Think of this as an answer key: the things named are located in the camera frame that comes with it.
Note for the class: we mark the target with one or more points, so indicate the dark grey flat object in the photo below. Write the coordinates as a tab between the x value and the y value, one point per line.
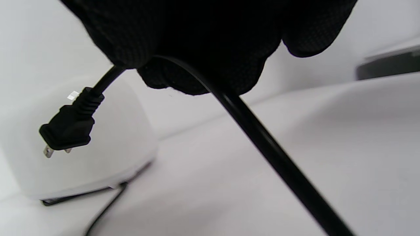
390	65

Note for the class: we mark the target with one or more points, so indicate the white toaster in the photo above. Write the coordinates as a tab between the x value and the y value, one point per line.
124	137

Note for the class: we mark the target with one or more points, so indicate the person's right hand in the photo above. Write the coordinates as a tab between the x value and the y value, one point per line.
203	36

